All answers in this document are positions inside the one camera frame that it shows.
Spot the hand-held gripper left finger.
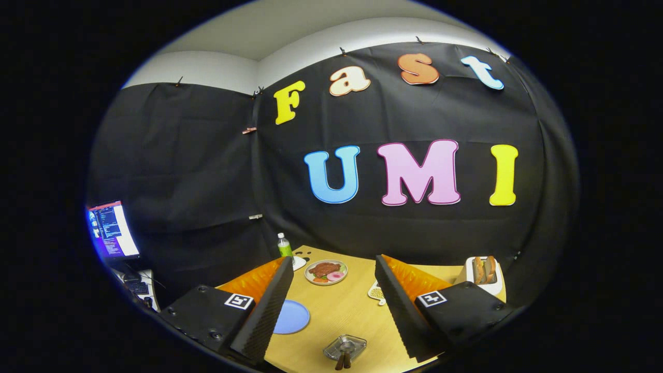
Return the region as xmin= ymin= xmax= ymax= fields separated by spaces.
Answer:
xmin=157 ymin=256 xmax=295 ymax=366

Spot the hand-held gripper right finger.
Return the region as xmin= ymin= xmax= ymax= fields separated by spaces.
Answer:
xmin=374 ymin=254 xmax=513 ymax=363

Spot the metal spoon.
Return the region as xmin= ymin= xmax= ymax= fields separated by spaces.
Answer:
xmin=339 ymin=339 xmax=357 ymax=369

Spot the blue plate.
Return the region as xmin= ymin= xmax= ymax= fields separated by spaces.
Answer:
xmin=273 ymin=299 xmax=311 ymax=335

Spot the perforated metal basket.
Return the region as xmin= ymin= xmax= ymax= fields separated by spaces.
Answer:
xmin=323 ymin=334 xmax=367 ymax=362

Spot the white oval food plate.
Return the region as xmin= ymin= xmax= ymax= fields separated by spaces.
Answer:
xmin=304 ymin=259 xmax=349 ymax=286

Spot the white toaster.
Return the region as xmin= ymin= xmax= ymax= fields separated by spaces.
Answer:
xmin=455 ymin=256 xmax=504 ymax=297

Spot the white side desk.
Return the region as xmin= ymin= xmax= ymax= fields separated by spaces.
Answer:
xmin=111 ymin=268 xmax=160 ymax=312

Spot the black keyboard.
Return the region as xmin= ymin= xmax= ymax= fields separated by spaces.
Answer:
xmin=122 ymin=277 xmax=151 ymax=296

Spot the lit computer monitor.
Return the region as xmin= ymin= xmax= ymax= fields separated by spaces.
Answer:
xmin=87 ymin=201 xmax=140 ymax=260

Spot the row of black cloth clips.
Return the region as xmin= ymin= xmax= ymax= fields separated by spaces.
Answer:
xmin=174 ymin=35 xmax=513 ymax=99

